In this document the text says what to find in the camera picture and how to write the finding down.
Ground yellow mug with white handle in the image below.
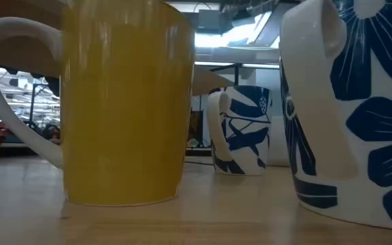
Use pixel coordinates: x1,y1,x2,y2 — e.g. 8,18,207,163
0,0,196,208

